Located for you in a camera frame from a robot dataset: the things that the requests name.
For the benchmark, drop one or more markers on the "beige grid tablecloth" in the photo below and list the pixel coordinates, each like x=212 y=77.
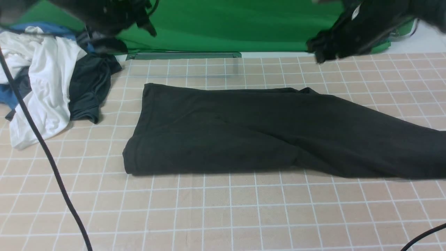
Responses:
x=301 y=211

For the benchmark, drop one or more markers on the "green backdrop cloth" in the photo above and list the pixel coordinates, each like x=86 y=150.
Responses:
x=200 y=25

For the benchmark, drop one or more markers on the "white shirt in pile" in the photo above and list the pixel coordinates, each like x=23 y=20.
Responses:
x=51 y=62

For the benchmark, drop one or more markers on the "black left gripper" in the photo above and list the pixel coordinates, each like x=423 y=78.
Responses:
x=110 y=17

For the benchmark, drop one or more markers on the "dark teal shirt in pile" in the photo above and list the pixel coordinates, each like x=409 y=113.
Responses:
x=89 y=87

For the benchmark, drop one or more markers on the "gray metal bar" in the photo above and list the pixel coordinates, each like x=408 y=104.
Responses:
x=181 y=55

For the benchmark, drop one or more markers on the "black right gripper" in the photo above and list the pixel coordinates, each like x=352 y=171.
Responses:
x=362 y=24

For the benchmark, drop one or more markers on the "blue shirt in pile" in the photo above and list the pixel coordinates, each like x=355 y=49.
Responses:
x=52 y=30

